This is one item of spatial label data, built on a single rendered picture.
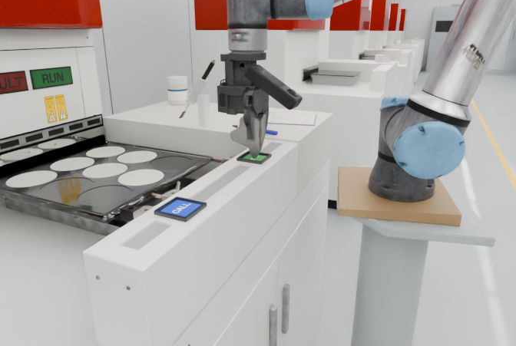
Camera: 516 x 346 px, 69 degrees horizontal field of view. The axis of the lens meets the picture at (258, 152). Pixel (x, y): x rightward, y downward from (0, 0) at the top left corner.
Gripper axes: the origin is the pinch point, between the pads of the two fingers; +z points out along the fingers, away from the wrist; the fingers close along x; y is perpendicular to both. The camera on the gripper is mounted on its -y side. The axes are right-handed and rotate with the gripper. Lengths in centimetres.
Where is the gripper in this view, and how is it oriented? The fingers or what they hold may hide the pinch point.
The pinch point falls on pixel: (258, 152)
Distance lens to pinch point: 77.5
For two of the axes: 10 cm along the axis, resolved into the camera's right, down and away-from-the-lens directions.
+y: -9.1, -1.2, 3.9
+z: 0.0, 9.5, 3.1
